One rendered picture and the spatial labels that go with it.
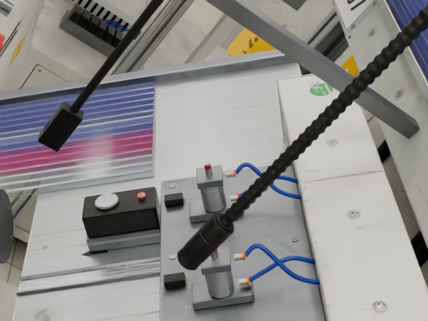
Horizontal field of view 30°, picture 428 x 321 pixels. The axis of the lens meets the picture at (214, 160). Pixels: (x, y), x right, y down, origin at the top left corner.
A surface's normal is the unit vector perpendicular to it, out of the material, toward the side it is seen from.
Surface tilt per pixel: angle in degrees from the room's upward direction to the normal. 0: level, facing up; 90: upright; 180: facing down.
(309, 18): 90
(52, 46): 0
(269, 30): 90
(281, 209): 46
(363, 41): 90
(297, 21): 90
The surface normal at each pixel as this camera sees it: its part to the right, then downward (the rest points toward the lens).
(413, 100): -0.80, -0.47
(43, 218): -0.15, -0.79
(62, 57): 0.61, -0.66
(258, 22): 0.04, 0.59
